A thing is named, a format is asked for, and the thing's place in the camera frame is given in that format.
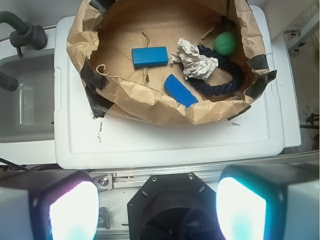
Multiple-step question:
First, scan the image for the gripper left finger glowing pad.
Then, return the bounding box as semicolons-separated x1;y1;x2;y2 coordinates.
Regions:
0;170;100;240

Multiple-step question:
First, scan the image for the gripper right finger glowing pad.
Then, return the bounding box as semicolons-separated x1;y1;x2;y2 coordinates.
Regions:
215;163;320;240

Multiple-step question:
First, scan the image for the blue rectangular block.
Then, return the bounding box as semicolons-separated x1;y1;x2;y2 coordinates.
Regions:
131;46;169;69

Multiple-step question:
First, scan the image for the white plastic bin lid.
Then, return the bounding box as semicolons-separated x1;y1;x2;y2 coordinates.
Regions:
54;16;285;169

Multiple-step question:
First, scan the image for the blue sponge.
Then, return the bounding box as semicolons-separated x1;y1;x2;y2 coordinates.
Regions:
164;74;199;108

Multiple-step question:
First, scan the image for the crumpled white paper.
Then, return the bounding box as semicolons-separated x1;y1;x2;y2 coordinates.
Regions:
170;37;219;81

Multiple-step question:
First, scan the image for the brown paper bag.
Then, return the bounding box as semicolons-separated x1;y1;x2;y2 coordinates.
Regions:
66;0;277;126

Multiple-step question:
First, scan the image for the green rubber ball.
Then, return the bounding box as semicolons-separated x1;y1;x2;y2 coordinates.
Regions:
214;32;238;56

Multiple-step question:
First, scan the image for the dark grey faucet pipe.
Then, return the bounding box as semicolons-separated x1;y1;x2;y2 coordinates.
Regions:
0;11;48;57

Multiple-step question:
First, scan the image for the black octagonal mount plate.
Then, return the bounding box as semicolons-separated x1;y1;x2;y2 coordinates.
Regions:
127;172;225;240

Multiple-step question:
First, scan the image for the aluminium frame rail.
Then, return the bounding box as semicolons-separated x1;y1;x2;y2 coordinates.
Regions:
89;150;320;192

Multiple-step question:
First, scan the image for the dark grey handle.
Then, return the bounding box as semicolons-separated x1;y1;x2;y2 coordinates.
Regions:
0;72;19;92

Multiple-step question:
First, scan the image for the dark navy rope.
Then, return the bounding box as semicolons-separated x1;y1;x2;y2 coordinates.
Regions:
187;44;246;97

